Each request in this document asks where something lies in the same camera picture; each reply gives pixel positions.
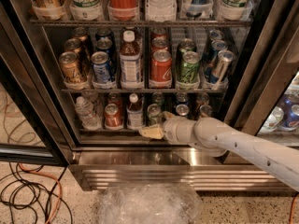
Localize red can shelf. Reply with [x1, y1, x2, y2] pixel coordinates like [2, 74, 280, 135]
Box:
[104, 104, 122, 127]
[107, 92, 121, 107]

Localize tea bottle bottom shelf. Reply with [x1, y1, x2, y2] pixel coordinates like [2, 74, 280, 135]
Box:
[126, 93, 144, 130]

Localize orange cable left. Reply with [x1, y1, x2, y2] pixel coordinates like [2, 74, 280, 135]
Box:
[18, 162, 64, 224]

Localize gold can middle shelf front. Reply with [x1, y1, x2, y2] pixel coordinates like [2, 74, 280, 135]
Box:
[59, 51, 87, 84]

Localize slim silver blue can rear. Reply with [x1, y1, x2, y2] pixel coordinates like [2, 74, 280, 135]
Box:
[202, 29, 224, 62]

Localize green can bottom shelf front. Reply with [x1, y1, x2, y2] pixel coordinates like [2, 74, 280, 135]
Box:
[147, 104, 162, 125]

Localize red cola can middle front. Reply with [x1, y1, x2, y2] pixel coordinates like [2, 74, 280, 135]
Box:
[150, 49, 172, 82]

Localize black cables on floor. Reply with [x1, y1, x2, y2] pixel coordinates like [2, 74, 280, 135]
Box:
[0, 161, 75, 224]

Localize green can shelf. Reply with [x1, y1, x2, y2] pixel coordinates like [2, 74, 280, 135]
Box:
[147, 104, 162, 125]
[178, 51, 200, 83]
[151, 92, 164, 107]
[176, 38, 197, 74]

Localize orange cable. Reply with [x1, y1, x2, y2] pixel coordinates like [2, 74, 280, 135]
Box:
[18, 162, 64, 224]
[288, 193, 299, 224]

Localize gold can middle shelf rear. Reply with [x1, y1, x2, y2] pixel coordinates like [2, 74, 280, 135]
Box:
[72, 27, 93, 52]

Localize blue can bottom shelf front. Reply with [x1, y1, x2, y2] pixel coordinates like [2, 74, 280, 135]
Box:
[176, 104, 190, 117]

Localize red cola can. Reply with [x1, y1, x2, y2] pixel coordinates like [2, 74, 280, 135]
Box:
[150, 27, 168, 39]
[151, 37, 169, 52]
[150, 49, 172, 82]

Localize blue can behind right door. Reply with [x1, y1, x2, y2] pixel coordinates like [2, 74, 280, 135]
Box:
[279, 105, 299, 131]

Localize blue can shelf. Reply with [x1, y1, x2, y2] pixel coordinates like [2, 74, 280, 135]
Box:
[175, 92, 190, 105]
[176, 104, 190, 117]
[95, 27, 114, 42]
[95, 38, 117, 74]
[91, 51, 115, 84]

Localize green can middle shelf rear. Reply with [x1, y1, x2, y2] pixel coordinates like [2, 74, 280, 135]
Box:
[176, 38, 197, 74]

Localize blue can middle shelf rear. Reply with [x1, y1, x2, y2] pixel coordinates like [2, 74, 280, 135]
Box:
[95, 27, 114, 42]

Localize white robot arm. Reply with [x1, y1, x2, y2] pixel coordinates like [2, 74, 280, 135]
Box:
[139, 112, 299, 191]

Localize silver can behind right door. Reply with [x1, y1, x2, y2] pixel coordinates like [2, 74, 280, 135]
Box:
[260, 106, 284, 133]

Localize orange cable right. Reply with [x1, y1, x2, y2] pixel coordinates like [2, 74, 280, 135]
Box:
[288, 193, 299, 224]

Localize open glass fridge door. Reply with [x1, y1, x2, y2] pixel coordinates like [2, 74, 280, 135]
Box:
[0, 16, 75, 167]

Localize gold can bottom shelf rear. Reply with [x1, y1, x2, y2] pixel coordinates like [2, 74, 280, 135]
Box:
[195, 92, 209, 109]

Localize red can bottom shelf front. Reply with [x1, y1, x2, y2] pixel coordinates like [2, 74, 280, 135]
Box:
[104, 104, 122, 127]

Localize gold can shelf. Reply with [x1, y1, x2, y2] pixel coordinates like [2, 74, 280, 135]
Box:
[64, 37, 91, 73]
[199, 105, 213, 118]
[59, 51, 87, 84]
[72, 27, 93, 52]
[195, 92, 209, 109]

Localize green can bottom shelf rear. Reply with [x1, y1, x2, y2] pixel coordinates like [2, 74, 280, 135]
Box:
[151, 92, 164, 107]

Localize blue can bottom shelf rear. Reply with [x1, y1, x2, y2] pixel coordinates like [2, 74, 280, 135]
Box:
[175, 92, 190, 105]

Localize slim silver blue can front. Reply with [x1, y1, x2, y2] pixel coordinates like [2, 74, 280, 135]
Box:
[209, 50, 235, 84]

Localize clear plastic bag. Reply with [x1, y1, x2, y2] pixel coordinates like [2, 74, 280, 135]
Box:
[99, 184, 201, 224]

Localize stainless steel fridge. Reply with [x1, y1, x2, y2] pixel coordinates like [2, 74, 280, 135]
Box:
[1, 0, 298, 191]

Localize red cola can middle rear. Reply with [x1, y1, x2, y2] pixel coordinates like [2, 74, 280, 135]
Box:
[150, 27, 168, 39]

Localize red can bottom shelf rear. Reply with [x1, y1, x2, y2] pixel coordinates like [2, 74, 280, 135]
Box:
[107, 92, 121, 107]

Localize tea bottle middle shelf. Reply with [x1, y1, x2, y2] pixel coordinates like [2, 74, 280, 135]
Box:
[120, 30, 142, 82]

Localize gold can bottom shelf front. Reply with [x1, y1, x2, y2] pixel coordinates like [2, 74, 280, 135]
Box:
[199, 105, 213, 118]

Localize clear water bottle bottom shelf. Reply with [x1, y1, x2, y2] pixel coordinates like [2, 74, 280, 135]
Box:
[75, 96, 101, 131]

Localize blue can middle shelf front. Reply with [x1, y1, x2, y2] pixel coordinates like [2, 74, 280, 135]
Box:
[91, 51, 115, 84]

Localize slim silver blue can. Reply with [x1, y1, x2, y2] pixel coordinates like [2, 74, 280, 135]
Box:
[204, 40, 228, 79]
[202, 29, 224, 62]
[209, 50, 235, 84]

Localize tea bottle shelf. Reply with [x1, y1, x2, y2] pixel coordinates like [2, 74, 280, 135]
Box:
[120, 30, 142, 82]
[126, 93, 144, 130]

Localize green can middle shelf front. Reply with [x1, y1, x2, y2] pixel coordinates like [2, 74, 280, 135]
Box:
[178, 51, 200, 83]

